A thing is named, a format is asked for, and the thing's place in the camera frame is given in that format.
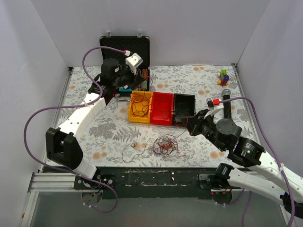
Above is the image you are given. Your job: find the colourful toy block figure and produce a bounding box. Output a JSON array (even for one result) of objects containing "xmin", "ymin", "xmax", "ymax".
[{"xmin": 217, "ymin": 70, "xmax": 229, "ymax": 86}]

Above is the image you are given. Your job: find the yellow plastic bin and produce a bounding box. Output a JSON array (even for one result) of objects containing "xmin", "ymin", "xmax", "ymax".
[{"xmin": 128, "ymin": 90, "xmax": 153, "ymax": 124}]

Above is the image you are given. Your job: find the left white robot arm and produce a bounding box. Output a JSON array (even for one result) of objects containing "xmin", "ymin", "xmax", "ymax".
[{"xmin": 45, "ymin": 55, "xmax": 144, "ymax": 189}]

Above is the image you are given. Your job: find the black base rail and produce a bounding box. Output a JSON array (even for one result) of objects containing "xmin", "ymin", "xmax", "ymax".
[{"xmin": 73, "ymin": 166, "xmax": 244, "ymax": 201}]

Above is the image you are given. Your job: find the floral table mat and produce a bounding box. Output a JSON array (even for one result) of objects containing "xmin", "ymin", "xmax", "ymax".
[{"xmin": 45, "ymin": 65, "xmax": 265, "ymax": 168}]

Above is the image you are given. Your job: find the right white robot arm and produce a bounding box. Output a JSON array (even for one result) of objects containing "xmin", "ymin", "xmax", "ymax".
[{"xmin": 181, "ymin": 110, "xmax": 303, "ymax": 218}]

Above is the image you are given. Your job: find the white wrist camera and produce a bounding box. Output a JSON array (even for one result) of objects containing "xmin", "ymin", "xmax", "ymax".
[
  {"xmin": 204, "ymin": 97, "xmax": 224, "ymax": 118},
  {"xmin": 125, "ymin": 53, "xmax": 143, "ymax": 75}
]

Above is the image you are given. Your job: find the black plastic bin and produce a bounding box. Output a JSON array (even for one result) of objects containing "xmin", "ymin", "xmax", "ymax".
[{"xmin": 172, "ymin": 94, "xmax": 196, "ymax": 126}]

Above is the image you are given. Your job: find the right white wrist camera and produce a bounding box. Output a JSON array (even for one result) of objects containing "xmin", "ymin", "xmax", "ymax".
[{"xmin": 204, "ymin": 97, "xmax": 224, "ymax": 118}]

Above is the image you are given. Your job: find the black poker chip case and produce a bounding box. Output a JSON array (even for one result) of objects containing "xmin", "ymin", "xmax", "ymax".
[{"xmin": 97, "ymin": 36, "xmax": 150, "ymax": 97}]

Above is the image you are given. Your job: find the red plastic bin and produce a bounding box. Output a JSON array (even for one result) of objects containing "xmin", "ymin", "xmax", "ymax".
[{"xmin": 150, "ymin": 92, "xmax": 174, "ymax": 125}]

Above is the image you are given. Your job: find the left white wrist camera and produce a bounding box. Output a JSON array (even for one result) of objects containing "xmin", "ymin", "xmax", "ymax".
[{"xmin": 125, "ymin": 53, "xmax": 143, "ymax": 75}]

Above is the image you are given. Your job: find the black microphone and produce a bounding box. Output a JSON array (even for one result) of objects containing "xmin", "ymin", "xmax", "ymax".
[{"xmin": 222, "ymin": 89, "xmax": 232, "ymax": 119}]

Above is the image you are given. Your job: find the bright red wire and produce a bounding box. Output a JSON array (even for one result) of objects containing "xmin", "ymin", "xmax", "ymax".
[{"xmin": 141, "ymin": 68, "xmax": 154, "ymax": 92}]

